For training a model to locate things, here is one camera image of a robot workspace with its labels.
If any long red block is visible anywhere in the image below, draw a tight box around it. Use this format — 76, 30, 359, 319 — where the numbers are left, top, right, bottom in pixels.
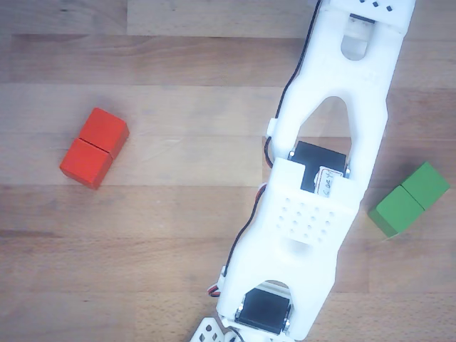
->
59, 107, 130, 190

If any long green block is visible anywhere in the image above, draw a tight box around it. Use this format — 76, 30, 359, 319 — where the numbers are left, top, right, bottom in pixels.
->
367, 161, 450, 239

